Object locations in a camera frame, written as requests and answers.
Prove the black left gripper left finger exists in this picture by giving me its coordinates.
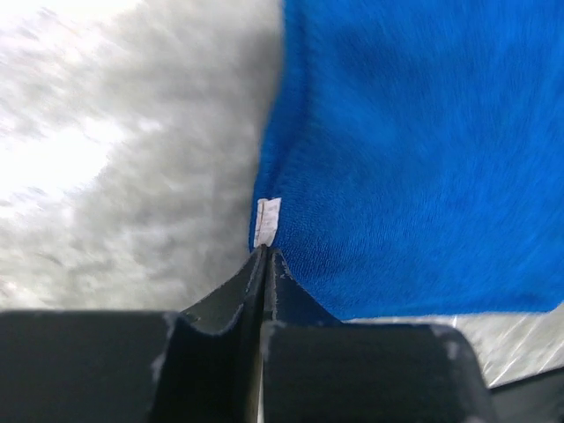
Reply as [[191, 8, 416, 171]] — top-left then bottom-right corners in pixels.
[[1, 247, 267, 422]]

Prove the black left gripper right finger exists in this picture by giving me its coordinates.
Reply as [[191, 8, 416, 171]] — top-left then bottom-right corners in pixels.
[[261, 250, 498, 422]]

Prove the blue towel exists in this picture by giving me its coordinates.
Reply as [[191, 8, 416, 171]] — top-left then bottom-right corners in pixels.
[[249, 1, 563, 320]]

